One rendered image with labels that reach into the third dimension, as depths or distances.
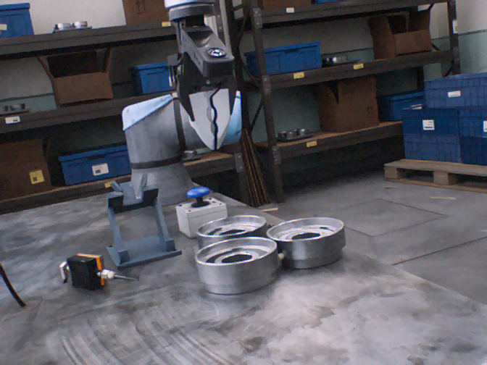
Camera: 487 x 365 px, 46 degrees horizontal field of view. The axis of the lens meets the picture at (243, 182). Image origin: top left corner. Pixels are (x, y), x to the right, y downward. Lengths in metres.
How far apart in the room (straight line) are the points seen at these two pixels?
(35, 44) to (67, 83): 0.32
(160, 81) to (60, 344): 3.77
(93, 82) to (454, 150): 2.74
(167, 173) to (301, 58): 3.58
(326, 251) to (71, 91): 3.57
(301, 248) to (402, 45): 4.58
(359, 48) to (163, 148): 4.49
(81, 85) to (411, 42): 2.78
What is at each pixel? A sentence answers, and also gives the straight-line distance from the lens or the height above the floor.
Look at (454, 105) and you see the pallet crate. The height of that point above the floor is 0.59.
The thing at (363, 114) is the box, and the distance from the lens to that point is 5.04.
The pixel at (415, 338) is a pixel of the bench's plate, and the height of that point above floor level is 0.80.
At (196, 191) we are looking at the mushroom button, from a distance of 0.99.
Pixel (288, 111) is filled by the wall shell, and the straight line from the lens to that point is 5.26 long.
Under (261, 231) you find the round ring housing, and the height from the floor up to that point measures 0.83.
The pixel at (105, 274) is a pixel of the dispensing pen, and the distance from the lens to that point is 0.80.
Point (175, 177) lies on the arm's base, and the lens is 1.28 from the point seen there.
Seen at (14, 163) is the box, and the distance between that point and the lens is 4.23.
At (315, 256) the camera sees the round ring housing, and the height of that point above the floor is 0.82.
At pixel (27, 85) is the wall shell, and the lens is 4.75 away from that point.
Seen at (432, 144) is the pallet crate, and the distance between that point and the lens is 4.89.
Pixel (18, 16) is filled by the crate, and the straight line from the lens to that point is 4.30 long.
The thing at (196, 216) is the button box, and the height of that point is 0.83.
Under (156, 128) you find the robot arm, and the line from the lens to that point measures 1.27.
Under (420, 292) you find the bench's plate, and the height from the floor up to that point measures 0.80.
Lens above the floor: 1.06
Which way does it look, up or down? 11 degrees down
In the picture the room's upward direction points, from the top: 8 degrees counter-clockwise
